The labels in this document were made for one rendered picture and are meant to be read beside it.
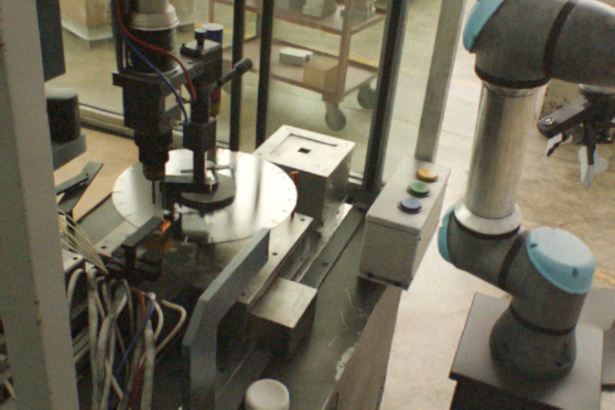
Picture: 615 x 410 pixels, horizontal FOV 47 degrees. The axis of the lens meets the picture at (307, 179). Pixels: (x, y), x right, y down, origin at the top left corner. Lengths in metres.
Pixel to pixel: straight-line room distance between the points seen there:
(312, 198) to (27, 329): 0.99
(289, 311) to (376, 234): 0.26
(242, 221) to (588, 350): 0.68
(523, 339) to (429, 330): 1.24
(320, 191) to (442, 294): 1.28
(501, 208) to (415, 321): 1.37
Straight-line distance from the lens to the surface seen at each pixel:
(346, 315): 1.35
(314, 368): 1.24
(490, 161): 1.16
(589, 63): 1.02
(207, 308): 0.97
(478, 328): 1.39
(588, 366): 1.40
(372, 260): 1.42
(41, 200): 0.54
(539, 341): 1.30
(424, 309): 2.60
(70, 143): 1.27
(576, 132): 1.59
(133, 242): 1.11
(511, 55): 1.05
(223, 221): 1.21
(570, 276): 1.22
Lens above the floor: 1.62
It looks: 30 degrees down
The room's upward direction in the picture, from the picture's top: 6 degrees clockwise
